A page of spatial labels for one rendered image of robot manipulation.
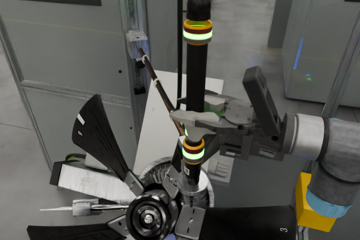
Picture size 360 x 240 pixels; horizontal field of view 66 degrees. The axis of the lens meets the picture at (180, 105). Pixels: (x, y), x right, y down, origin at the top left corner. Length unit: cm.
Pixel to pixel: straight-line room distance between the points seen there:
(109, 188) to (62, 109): 99
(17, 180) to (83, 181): 180
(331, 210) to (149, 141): 62
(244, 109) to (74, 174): 66
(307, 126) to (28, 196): 234
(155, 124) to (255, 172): 79
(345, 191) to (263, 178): 109
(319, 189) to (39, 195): 225
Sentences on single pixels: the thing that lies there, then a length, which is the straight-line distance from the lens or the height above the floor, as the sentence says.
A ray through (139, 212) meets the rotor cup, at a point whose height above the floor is 123.
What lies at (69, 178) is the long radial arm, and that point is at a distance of 101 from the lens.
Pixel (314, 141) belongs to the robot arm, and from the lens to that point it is 49.
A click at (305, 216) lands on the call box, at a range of 103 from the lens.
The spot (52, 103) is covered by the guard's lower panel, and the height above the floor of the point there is 88.
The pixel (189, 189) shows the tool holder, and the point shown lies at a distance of 62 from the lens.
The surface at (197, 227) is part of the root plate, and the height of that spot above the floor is 118.
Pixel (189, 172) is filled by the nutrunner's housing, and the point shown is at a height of 138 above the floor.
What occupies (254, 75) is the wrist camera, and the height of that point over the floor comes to 163.
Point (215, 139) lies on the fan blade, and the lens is 68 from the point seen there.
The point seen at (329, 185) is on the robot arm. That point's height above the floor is 145.
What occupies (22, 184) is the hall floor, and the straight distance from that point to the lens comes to 270.
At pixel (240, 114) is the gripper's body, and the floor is 155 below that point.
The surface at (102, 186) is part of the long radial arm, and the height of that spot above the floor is 112.
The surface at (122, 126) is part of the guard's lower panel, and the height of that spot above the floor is 81.
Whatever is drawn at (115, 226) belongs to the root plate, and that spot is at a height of 114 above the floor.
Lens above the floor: 183
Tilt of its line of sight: 34 degrees down
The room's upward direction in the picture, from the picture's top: straight up
